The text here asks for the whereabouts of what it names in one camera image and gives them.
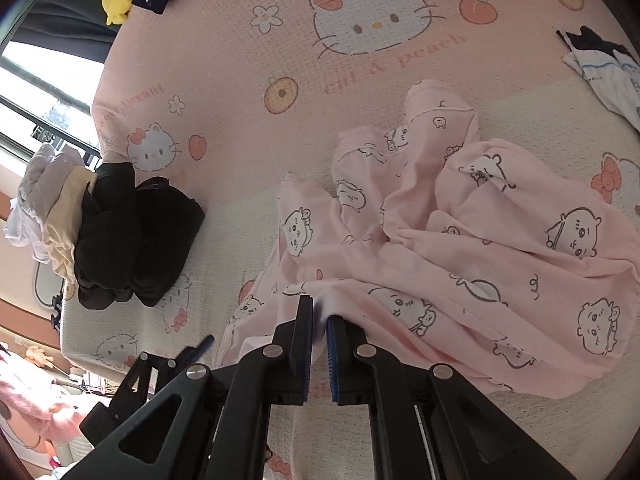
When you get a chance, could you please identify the white blue printed garment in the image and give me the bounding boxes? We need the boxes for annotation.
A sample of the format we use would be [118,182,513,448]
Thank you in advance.
[562,47,640,133]

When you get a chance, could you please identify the window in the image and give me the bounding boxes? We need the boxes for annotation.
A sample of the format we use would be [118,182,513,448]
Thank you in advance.
[0,40,108,161]

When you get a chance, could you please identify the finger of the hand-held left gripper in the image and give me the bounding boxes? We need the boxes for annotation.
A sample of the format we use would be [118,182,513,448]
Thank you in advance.
[170,334,217,368]

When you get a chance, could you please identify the black folded clothing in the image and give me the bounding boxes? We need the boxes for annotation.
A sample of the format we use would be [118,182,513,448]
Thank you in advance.
[74,162,143,311]
[132,177,206,308]

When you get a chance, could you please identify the small beige plush toy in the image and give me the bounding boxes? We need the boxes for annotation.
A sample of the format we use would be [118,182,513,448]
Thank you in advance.
[22,342,53,368]

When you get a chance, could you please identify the beige folded cloth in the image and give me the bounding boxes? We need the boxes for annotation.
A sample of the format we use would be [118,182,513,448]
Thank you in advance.
[42,167,98,281]

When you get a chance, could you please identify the pink white printed blanket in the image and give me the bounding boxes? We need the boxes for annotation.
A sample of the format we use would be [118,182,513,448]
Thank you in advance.
[60,0,640,480]

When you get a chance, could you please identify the white folded cloth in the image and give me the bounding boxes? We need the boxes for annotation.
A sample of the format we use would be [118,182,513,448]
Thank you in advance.
[4,144,83,263]

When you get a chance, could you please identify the dark grey cushion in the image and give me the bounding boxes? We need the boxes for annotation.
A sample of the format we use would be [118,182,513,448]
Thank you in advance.
[10,0,131,56]

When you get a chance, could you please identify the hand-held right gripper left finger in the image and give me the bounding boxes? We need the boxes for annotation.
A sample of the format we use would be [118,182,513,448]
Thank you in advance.
[62,295,315,480]

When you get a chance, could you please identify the pink fuzzy cloth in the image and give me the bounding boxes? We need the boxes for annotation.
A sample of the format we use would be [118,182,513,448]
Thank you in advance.
[0,355,83,461]

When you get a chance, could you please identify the pink printed pajama pants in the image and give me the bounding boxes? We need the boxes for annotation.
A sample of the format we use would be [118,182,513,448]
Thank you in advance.
[217,79,632,396]

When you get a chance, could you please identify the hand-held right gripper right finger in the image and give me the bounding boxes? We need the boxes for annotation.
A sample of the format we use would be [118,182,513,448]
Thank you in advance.
[325,315,578,480]

